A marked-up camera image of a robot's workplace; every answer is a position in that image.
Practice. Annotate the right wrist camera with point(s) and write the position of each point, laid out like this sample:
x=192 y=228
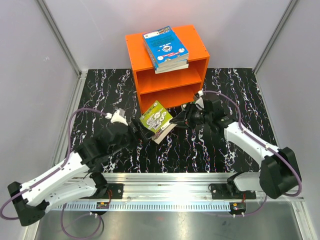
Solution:
x=198 y=100

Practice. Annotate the small circuit board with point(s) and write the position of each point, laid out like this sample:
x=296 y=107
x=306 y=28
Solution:
x=238 y=208
x=103 y=205

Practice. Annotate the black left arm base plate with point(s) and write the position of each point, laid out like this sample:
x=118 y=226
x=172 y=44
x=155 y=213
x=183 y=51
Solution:
x=115 y=190

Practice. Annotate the aluminium front rail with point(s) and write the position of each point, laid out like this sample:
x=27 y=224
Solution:
x=167 y=187

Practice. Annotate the aluminium frame post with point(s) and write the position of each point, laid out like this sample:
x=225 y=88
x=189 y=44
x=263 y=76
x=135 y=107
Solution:
x=277 y=31
x=58 y=35

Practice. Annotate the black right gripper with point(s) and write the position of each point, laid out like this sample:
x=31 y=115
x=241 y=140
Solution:
x=183 y=119

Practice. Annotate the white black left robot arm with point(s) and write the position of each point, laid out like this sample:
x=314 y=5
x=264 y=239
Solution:
x=78 y=176

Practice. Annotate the dark green book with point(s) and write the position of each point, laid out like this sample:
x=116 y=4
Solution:
x=183 y=106

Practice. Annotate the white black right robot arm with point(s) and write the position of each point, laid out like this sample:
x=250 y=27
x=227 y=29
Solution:
x=279 y=171

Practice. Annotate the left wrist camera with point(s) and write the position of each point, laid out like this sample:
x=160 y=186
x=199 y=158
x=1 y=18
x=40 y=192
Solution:
x=117 y=117

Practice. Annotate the orange wooden shelf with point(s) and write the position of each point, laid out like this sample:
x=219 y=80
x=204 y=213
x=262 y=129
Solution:
x=171 y=88

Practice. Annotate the white slotted cable duct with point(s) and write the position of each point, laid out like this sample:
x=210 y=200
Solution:
x=153 y=206

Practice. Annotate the blue back-cover book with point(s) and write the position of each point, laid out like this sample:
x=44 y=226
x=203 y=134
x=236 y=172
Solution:
x=165 y=45

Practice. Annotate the blue 26-Storey Treehouse book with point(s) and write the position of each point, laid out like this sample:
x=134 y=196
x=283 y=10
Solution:
x=171 y=63

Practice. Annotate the green 65-Storey Treehouse book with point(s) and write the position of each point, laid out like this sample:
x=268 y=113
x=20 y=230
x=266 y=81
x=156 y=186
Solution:
x=157 y=120

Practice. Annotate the right aluminium frame post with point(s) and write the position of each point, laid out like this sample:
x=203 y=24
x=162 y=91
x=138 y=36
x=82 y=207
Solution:
x=277 y=31

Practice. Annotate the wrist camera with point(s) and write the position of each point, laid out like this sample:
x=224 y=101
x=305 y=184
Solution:
x=198 y=100
x=117 y=117

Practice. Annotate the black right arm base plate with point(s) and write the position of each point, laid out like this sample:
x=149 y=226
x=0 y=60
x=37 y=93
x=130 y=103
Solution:
x=224 y=191

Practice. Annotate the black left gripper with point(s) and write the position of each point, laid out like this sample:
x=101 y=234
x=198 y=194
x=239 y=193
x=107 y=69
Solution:
x=139 y=137

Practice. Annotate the left small circuit board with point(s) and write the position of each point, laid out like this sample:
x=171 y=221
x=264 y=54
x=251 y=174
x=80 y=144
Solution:
x=103 y=205

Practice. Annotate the right small circuit board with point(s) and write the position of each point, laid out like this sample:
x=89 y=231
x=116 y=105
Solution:
x=238 y=208

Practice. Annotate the left aluminium frame post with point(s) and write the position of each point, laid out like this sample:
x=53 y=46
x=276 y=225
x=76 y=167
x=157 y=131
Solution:
x=58 y=35

